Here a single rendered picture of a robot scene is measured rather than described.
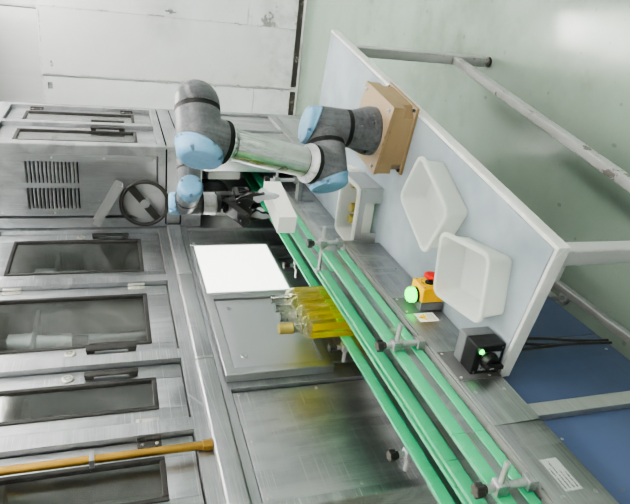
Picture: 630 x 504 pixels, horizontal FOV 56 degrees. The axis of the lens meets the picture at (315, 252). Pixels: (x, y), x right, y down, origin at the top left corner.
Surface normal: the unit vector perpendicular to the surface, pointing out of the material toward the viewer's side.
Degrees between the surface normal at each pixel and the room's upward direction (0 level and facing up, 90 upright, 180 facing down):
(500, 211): 0
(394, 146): 90
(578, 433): 90
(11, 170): 90
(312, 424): 90
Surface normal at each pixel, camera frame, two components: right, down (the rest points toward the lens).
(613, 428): 0.11, -0.90
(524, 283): -0.95, 0.03
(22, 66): 0.29, 0.44
